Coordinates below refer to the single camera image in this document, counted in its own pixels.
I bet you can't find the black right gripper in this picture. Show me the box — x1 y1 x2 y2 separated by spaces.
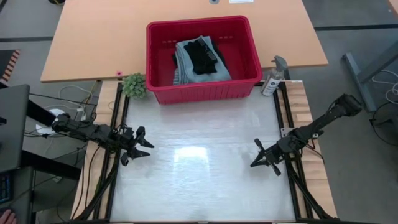
249 134 301 177

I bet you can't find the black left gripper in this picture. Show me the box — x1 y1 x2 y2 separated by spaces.
115 125 155 167

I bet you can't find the light blue denim shirt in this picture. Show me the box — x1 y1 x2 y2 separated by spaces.
173 35 233 85

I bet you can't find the black garment with print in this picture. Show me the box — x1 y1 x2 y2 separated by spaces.
183 37 219 75

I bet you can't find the red plastic laundry bin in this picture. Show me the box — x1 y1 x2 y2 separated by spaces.
145 15 264 105

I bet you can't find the green potted plant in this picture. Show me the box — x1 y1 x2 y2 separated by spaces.
121 73 148 100

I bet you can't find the white spray bottle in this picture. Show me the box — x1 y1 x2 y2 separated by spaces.
261 55 289 97

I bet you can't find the white round device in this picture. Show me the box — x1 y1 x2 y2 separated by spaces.
35 108 68 135

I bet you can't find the light wooden table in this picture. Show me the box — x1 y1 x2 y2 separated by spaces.
40 0 330 83

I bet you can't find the black round floor base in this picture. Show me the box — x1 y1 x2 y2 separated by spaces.
369 101 398 142

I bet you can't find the person's hand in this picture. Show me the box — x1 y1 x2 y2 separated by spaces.
0 208 18 224

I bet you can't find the dark hazard-edged floor mat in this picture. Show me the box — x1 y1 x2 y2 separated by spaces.
0 49 21 83

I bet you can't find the black aluminium table frame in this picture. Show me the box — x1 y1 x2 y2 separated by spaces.
71 80 340 224

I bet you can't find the white cable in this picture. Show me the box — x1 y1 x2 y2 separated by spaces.
58 85 94 100
371 70 398 105

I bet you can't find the grey metal desk frame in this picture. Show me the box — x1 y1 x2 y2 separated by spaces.
341 40 398 113

